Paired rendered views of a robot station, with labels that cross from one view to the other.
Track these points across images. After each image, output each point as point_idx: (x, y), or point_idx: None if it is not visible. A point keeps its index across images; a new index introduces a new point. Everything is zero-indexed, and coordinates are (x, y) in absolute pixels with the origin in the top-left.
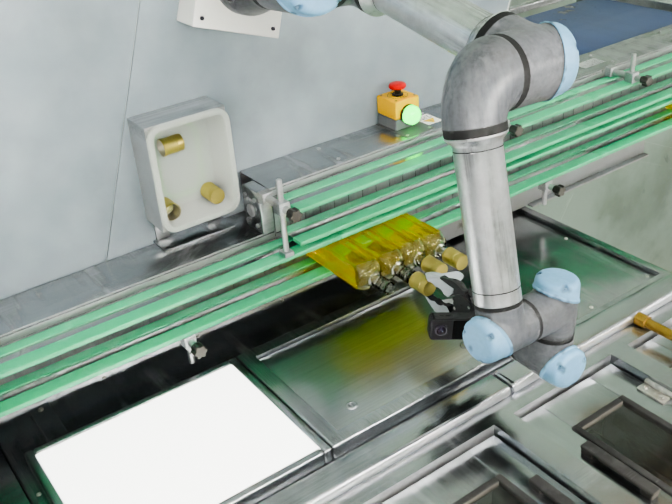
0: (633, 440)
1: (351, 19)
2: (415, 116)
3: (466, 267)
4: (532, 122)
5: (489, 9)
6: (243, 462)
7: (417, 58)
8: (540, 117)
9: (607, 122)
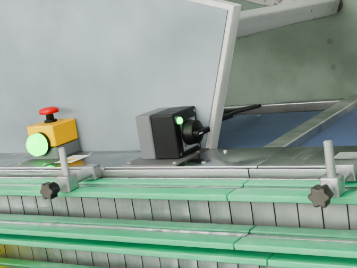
0: None
1: (15, 32)
2: (30, 145)
3: None
4: (108, 194)
5: (190, 41)
6: None
7: (95, 88)
8: (123, 192)
9: (273, 252)
